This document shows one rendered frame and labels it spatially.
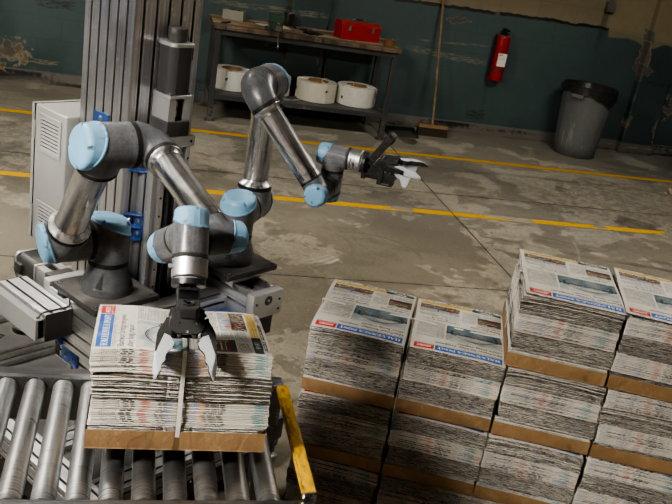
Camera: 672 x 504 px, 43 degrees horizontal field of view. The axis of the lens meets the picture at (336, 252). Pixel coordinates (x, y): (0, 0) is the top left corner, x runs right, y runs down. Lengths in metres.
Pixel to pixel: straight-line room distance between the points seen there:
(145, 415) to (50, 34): 7.25
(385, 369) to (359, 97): 6.12
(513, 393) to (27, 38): 7.11
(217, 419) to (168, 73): 1.13
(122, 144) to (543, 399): 1.37
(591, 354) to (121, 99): 1.55
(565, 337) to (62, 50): 7.09
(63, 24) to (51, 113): 5.99
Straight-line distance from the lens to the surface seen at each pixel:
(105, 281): 2.53
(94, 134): 2.10
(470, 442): 2.62
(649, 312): 2.51
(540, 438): 2.61
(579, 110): 9.36
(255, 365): 1.80
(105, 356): 1.78
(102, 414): 1.84
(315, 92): 8.36
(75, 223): 2.35
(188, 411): 1.84
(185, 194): 2.01
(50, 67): 8.93
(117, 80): 2.64
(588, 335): 2.47
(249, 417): 1.85
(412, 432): 2.62
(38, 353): 3.45
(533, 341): 2.47
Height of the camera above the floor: 1.93
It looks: 21 degrees down
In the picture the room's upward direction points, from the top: 10 degrees clockwise
